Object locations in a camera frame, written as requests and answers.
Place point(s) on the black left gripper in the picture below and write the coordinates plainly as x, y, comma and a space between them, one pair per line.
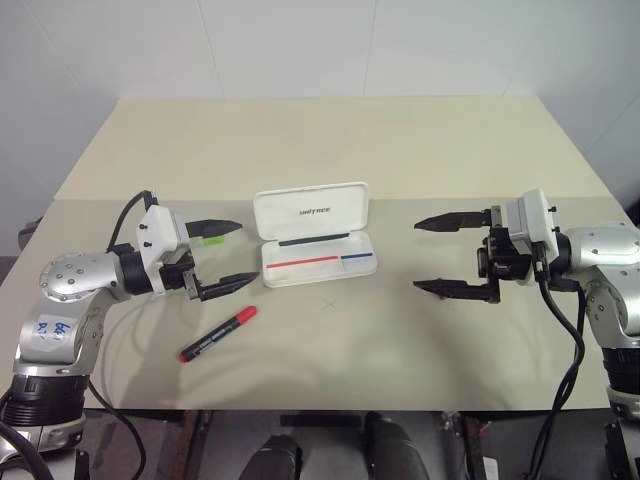
176, 275

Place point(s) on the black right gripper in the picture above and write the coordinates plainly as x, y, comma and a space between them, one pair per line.
505, 260

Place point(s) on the green rectangular eraser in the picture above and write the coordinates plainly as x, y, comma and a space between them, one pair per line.
210, 242

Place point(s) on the red marker with black label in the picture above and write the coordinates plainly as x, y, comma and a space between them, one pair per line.
220, 332

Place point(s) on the white hard pencil case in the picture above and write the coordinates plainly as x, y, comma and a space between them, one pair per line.
310, 210

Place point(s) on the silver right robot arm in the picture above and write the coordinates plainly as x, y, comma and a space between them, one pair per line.
600, 250

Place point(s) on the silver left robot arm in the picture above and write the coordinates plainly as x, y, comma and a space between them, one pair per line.
70, 277

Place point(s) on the dark grey chair part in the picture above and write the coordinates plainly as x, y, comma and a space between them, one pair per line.
29, 231

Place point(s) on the large dark rounded shape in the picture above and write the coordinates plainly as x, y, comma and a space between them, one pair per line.
395, 450

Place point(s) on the small dark rounded shape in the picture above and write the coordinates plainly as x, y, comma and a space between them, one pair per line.
272, 457

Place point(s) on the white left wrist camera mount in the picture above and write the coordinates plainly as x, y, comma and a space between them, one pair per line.
160, 230

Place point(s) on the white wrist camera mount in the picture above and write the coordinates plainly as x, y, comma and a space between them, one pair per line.
160, 230
537, 220

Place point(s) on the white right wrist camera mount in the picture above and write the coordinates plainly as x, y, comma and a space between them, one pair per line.
537, 220

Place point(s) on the brown table frame leg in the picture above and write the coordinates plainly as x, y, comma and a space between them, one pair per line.
475, 445
197, 445

